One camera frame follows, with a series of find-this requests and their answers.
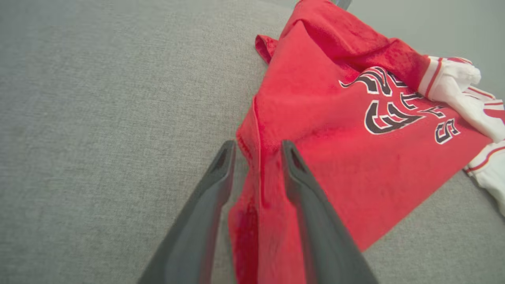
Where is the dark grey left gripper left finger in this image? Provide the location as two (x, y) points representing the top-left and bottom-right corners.
(137, 140), (237, 284)

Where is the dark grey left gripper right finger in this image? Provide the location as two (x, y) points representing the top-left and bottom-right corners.
(281, 140), (379, 284)

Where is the red basketball jersey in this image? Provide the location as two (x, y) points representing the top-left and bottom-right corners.
(228, 0), (505, 284)

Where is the grey fabric sofa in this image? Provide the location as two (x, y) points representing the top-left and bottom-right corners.
(0, 0), (505, 284)

